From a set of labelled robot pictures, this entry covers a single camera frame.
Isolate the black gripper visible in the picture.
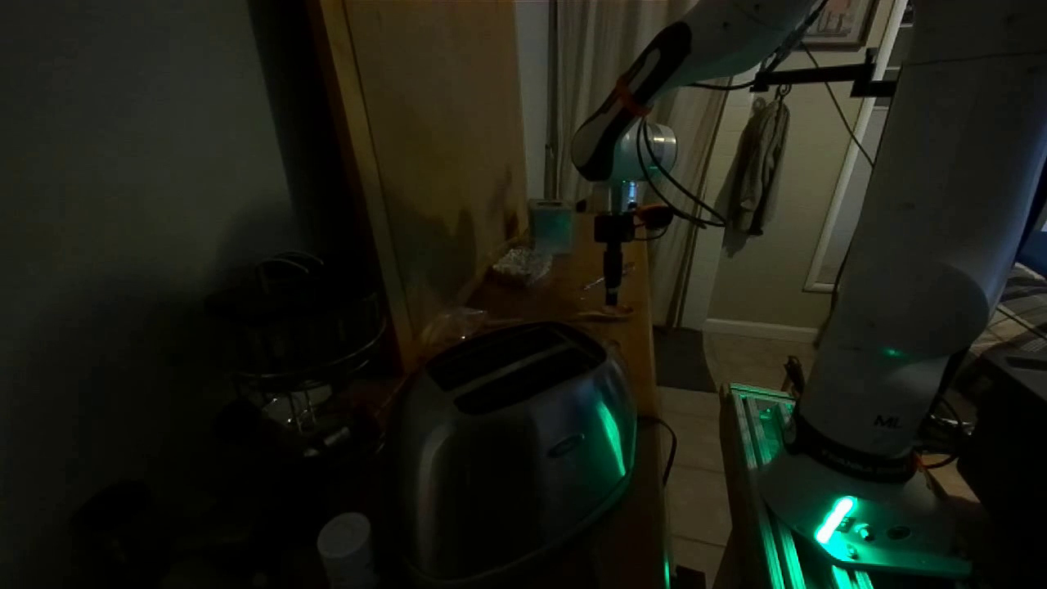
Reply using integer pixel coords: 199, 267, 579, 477
591, 208, 644, 308

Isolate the blue tissue box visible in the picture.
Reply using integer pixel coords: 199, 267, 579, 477
529, 197, 579, 259

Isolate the hanging grey cloth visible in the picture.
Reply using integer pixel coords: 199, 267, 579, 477
713, 100, 796, 259

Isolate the white sponge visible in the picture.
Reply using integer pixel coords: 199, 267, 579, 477
494, 246, 555, 288

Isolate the stainless steel toaster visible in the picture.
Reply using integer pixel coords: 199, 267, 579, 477
388, 319, 644, 587

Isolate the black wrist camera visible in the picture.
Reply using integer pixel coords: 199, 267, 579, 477
635, 208, 677, 237

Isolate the thin toaster power cable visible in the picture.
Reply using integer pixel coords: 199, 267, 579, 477
635, 408, 681, 519

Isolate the wooden back panel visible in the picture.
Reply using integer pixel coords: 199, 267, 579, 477
314, 0, 537, 364

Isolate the black mounting bar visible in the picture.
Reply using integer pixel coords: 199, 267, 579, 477
748, 47, 899, 104

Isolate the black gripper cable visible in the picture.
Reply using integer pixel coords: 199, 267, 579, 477
635, 115, 728, 237

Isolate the beige curtain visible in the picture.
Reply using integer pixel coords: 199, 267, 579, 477
550, 0, 724, 210

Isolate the wooden spoon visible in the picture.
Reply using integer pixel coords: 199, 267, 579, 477
541, 303, 639, 328

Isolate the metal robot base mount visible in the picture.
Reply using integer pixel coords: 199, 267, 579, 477
715, 380, 985, 589

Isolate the white plastic cup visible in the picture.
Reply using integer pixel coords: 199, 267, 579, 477
314, 507, 379, 589

